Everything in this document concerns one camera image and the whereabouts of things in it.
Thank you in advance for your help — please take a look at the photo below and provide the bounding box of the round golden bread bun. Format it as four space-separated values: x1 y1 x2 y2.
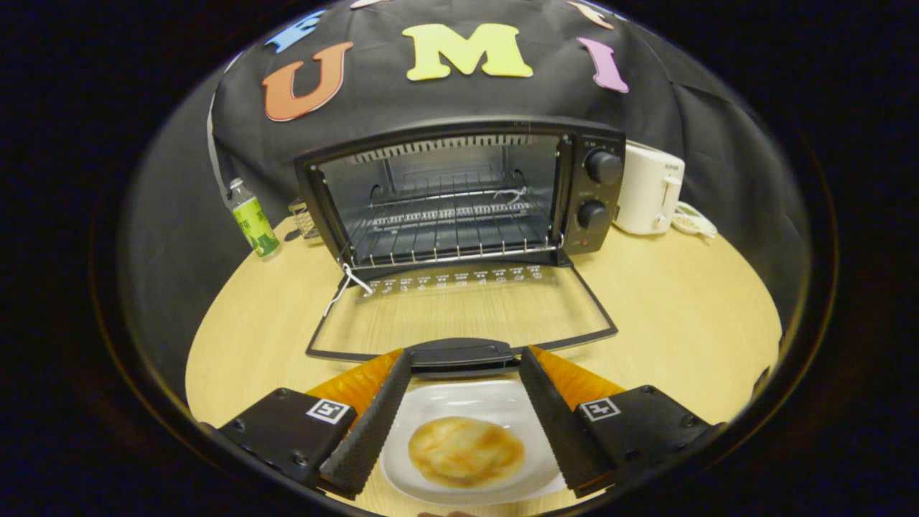
408 416 526 490

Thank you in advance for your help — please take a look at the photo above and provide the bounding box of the white square plate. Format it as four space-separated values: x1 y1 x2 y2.
379 379 569 506

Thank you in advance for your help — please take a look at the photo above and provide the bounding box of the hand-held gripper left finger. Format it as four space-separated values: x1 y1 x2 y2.
215 349 415 501

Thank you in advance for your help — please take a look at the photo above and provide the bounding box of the green label plastic bottle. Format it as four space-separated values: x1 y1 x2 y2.
227 178 281 259

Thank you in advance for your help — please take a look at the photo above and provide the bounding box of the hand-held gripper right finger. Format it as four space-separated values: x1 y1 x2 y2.
518 346 726 499

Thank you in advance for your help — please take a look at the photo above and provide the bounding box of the white divided snack dish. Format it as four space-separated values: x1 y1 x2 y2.
671 202 719 240

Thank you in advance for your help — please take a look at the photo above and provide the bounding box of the black toaster oven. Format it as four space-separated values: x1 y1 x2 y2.
293 117 627 380

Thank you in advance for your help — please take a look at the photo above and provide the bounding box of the white bread toaster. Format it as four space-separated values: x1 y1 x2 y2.
612 141 686 236

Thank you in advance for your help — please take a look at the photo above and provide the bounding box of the small metal wire rack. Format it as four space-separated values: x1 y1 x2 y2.
289 197 320 240

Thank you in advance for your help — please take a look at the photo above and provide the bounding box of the black backdrop cloth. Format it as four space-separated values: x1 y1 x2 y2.
118 0 812 403

